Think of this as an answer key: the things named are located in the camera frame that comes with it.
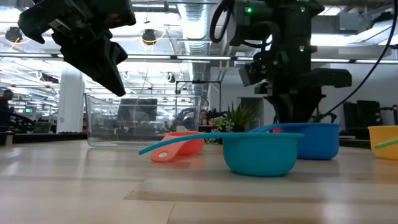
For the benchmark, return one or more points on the silver ventilation duct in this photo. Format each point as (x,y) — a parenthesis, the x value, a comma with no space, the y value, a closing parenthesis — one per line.
(194,37)

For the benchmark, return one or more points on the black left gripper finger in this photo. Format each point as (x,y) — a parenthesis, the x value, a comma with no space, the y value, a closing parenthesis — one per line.
(87,33)
(96,62)

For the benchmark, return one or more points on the light blue measuring cup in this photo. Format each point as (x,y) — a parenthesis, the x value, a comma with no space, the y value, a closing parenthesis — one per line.
(258,155)

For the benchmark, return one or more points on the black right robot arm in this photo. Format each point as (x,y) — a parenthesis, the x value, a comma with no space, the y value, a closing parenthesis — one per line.
(295,25)

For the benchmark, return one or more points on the red measuring cup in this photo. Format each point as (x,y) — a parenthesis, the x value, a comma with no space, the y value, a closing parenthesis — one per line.
(276,129)

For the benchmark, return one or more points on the green measuring cup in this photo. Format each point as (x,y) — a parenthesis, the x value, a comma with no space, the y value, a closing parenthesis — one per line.
(388,143)

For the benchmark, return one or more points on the white pillar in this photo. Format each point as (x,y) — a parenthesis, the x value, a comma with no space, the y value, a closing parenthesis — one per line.
(70,102)

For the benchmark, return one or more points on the yellow measuring cup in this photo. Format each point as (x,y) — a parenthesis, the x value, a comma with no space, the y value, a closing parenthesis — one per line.
(382,133)

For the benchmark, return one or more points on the orange measuring cup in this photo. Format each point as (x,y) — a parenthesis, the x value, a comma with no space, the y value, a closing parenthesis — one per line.
(192,147)

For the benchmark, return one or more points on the succulent plant in black pot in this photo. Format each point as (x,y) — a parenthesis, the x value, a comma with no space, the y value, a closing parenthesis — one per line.
(239,116)

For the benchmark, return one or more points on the clear plastic basket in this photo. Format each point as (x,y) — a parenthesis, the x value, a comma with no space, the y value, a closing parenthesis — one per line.
(102,124)

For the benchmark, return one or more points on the dark blue measuring cup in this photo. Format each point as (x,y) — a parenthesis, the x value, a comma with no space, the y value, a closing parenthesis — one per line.
(320,140)

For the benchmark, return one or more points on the black equipment rack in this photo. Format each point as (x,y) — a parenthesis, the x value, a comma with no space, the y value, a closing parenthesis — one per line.
(362,116)

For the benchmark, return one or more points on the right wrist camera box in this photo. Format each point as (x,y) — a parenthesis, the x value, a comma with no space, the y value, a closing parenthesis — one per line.
(250,74)

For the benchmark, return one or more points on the dark computer monitor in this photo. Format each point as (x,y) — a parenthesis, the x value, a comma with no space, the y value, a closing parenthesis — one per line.
(136,109)

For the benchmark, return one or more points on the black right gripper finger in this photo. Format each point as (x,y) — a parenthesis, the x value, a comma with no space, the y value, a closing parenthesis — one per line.
(309,105)
(281,109)

